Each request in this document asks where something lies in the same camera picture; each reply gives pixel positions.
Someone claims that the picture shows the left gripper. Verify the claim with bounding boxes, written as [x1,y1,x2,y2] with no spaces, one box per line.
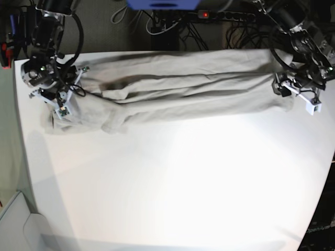
[272,72,326,103]

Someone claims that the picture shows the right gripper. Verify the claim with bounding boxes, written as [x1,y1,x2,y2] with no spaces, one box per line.
[28,65,90,112]

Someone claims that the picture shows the white t-shirt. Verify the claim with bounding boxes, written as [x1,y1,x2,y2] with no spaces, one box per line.
[41,49,294,134]

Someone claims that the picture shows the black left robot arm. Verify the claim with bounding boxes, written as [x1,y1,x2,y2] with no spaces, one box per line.
[255,1,334,108]

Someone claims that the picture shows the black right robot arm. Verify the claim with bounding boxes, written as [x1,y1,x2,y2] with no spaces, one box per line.
[21,1,89,118]

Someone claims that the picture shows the red and blue tools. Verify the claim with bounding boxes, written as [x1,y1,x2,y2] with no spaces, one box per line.
[1,11,17,69]

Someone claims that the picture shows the white power strip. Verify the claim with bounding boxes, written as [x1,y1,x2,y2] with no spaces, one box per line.
[197,10,256,22]

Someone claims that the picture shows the blue box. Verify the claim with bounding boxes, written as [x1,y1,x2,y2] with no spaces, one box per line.
[127,0,200,10]

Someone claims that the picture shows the white plastic bin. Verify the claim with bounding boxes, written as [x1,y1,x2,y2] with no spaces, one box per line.
[1,192,62,250]

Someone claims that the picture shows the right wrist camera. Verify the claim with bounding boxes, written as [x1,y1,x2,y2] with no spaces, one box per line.
[55,106,71,120]

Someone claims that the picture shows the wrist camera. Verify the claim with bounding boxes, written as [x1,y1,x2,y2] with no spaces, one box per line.
[306,102,322,116]
[55,106,71,120]

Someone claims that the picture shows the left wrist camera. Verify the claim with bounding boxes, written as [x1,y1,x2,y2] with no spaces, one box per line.
[306,102,322,116]

